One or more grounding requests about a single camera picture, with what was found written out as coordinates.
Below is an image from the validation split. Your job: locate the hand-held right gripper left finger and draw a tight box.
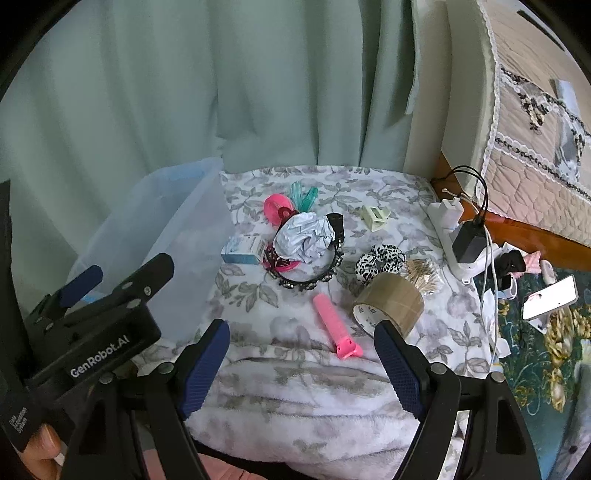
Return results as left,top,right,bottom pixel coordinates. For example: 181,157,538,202
58,318,230,480

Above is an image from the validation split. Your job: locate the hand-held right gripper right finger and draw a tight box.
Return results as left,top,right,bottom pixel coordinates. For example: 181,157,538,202
373,320,543,480

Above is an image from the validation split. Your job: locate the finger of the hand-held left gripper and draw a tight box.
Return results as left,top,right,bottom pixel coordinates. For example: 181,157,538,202
27,265,105,334
64,253,175,325

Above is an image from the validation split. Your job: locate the brown packing tape roll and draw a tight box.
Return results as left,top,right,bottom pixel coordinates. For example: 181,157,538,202
352,272,426,339

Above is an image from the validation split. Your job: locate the clear plastic storage container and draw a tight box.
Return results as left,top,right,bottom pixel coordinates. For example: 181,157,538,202
67,156,237,363

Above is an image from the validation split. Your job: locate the bag of cotton swabs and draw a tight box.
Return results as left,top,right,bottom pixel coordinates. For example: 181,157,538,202
399,257,445,297

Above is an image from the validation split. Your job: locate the leopard print scrunchie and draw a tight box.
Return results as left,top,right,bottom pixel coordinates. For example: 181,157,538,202
354,244,408,285

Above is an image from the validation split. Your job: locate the white and blue medicine box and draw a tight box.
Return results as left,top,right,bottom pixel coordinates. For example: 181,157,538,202
220,234,269,266

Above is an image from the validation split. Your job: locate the black beaded headband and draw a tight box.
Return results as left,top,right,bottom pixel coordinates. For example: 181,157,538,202
264,226,348,292

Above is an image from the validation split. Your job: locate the white paper ball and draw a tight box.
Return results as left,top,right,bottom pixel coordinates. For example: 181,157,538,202
274,211,336,265

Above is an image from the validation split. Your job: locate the person's left hand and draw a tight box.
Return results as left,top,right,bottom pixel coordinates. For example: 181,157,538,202
18,422,68,480

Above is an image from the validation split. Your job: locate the grey floral fleece blanket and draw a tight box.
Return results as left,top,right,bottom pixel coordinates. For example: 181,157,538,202
134,165,505,468

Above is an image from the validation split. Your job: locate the white power strip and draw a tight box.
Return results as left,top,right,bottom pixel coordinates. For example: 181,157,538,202
427,198,503,283

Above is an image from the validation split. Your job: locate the dark red claw hair clip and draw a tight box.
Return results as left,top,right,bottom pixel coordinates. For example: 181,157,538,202
262,244,284,271

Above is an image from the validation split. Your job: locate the green floral carpet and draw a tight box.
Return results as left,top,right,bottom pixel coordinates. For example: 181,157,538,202
480,240,591,464

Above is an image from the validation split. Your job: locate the black power adapter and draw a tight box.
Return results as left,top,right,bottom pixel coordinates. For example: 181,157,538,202
451,219,486,265

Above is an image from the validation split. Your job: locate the small black object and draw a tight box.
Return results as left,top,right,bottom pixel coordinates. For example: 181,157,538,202
495,251,528,278

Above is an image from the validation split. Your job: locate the cream claw hair clip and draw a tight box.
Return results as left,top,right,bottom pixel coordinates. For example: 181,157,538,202
355,204,392,232

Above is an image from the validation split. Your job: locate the black hair clip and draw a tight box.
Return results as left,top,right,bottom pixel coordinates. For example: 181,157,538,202
325,213,347,244

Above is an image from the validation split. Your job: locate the white smartphone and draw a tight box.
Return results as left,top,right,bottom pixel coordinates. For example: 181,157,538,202
522,274,579,322

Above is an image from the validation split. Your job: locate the white charger plug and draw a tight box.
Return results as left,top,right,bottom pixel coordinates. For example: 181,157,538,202
436,187,465,232

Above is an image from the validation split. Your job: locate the pale green curtain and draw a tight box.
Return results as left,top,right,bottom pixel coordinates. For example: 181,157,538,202
0,0,419,301

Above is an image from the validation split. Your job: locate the beige quilted lace cover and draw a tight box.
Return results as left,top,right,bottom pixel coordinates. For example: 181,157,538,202
477,0,591,247

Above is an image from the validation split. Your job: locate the white mattress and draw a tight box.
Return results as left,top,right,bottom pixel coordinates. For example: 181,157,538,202
403,0,500,205

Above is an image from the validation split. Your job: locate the white paper sheet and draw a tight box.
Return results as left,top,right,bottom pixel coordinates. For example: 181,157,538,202
551,78,581,112

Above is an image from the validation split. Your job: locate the pink coil hair tie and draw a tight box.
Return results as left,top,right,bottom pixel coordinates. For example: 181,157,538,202
263,194,295,228

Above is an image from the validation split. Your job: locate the wooden bed frame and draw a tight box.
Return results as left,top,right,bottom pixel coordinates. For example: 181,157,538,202
431,151,591,247

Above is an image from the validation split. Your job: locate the black cable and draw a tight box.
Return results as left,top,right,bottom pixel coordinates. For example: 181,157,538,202
431,165,490,223

